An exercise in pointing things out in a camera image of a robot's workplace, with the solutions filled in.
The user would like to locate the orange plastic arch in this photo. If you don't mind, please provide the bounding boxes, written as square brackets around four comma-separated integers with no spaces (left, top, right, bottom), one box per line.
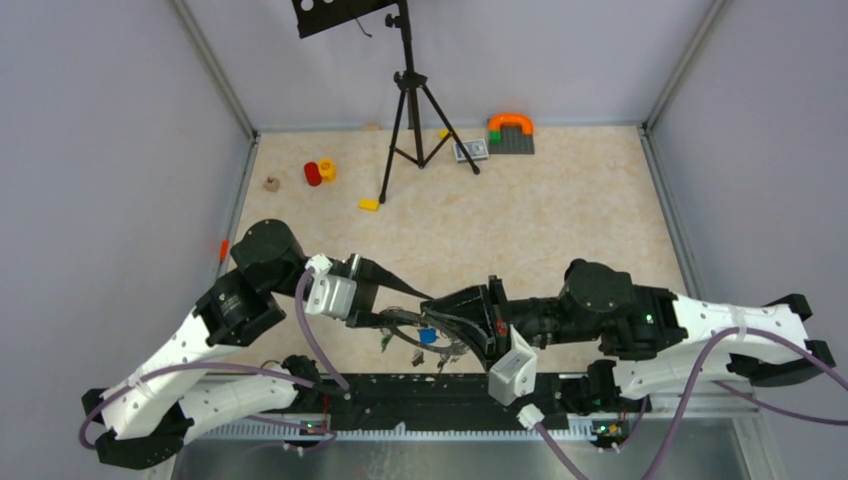
[487,113,535,135]

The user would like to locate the blue plastic key tag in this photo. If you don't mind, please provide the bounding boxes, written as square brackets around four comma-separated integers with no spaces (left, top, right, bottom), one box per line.
[418,327,439,345]

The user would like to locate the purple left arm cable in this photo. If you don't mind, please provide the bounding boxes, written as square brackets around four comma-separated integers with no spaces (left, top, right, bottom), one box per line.
[78,268,352,458]

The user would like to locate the small wooden block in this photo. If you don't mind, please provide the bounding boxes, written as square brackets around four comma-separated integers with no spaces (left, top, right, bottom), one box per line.
[263,176,281,193]

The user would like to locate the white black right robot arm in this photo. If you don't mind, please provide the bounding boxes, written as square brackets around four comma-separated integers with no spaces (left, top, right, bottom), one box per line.
[421,259,834,412]

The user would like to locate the grey lego baseplate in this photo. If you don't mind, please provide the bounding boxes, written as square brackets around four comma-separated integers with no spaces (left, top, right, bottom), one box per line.
[488,127,535,155]

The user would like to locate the yellow plastic cylinder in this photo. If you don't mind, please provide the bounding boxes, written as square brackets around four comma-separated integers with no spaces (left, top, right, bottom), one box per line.
[318,158,337,183]

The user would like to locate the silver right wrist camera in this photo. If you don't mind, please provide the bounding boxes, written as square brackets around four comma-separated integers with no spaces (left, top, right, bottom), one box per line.
[488,326,538,407]

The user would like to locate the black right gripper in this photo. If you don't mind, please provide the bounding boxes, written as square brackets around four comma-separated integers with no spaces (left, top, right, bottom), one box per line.
[421,277,603,374]

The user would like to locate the blue playing card box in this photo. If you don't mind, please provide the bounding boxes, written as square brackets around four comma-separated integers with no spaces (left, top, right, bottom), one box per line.
[453,139,489,163]

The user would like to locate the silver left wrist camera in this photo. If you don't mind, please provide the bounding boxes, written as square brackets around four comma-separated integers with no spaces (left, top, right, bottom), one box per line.
[304,254,357,320]

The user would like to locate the black tripod stand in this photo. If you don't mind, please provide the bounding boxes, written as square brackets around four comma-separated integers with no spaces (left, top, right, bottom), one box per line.
[378,1,481,205]

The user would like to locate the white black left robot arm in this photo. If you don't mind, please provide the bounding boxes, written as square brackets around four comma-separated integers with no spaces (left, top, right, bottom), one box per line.
[82,219,415,470]

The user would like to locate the black perforated mount plate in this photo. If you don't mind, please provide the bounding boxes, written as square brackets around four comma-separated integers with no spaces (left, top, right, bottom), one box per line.
[291,0,396,39]

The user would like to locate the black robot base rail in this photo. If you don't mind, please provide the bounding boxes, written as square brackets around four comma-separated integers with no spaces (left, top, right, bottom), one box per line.
[279,355,652,447]

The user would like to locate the red plastic cylinder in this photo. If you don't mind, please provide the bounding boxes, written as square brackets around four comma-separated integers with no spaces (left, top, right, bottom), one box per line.
[303,162,323,187]

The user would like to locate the yellow lego brick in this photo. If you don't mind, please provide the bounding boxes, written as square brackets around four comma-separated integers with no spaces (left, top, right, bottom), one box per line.
[358,198,380,212]

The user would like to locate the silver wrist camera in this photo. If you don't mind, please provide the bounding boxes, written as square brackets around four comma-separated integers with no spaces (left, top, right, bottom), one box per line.
[304,254,357,320]
[488,326,538,407]

